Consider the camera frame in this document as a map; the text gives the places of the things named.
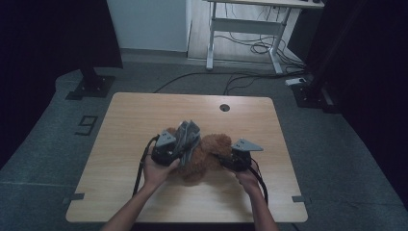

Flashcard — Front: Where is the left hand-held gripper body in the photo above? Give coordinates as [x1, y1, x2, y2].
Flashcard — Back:
[150, 129, 185, 167]

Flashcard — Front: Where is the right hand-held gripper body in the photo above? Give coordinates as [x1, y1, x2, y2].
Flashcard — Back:
[218, 138, 265, 172]

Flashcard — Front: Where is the grey knitted doll sweater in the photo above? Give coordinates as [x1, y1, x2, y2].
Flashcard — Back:
[173, 119, 203, 167]

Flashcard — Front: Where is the brown teddy bear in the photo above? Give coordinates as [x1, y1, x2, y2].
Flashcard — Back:
[166, 127, 234, 185]

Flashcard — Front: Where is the person's right hand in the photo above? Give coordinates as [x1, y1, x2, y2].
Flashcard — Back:
[232, 158, 263, 194]

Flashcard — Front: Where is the person's left hand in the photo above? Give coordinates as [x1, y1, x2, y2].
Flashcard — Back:
[141, 155, 181, 191]

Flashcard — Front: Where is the grey tape strip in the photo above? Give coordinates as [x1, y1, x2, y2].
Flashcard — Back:
[62, 192, 87, 205]
[291, 194, 313, 204]

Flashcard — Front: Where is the black tape floor mark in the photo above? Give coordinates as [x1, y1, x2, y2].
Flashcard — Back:
[74, 115, 99, 137]

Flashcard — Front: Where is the white power strip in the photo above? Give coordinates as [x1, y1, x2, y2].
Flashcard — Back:
[284, 77, 308, 88]

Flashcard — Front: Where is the dark curtain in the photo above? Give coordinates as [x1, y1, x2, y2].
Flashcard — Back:
[287, 0, 408, 216]
[0, 0, 124, 169]

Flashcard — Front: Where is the left hand-held gripper black cable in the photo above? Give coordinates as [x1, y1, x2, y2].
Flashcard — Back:
[132, 134, 161, 198]

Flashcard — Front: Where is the hand-held gripper black cable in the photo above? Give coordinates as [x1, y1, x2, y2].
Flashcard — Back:
[249, 157, 269, 207]
[132, 134, 161, 198]

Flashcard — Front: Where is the right hand-held gripper black cable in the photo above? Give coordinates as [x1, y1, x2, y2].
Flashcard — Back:
[249, 157, 269, 207]

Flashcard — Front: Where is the long black floor cable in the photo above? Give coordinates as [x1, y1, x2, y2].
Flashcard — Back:
[152, 70, 306, 96]

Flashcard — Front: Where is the black stand base plate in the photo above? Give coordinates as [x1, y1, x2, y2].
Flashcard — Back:
[291, 79, 342, 114]
[64, 66, 116, 101]

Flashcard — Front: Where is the tangle of black cables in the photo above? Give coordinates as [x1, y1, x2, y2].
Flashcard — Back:
[214, 3, 306, 70]

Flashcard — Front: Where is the white metal desk frame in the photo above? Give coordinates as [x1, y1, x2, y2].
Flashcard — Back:
[205, 0, 325, 75]

